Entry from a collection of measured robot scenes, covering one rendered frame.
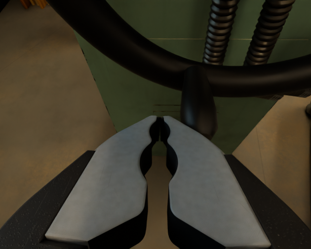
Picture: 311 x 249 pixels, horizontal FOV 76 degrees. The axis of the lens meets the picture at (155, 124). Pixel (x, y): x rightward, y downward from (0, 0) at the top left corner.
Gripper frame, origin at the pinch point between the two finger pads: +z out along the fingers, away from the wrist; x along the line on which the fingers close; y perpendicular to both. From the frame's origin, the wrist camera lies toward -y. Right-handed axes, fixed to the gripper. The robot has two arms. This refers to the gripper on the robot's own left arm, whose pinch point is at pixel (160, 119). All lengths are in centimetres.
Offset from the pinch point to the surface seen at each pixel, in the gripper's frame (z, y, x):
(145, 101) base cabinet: 35.8, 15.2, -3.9
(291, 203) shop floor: 41, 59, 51
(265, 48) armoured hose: 11.4, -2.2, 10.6
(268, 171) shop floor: 51, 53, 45
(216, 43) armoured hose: 11.2, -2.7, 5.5
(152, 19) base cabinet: 25.0, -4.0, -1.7
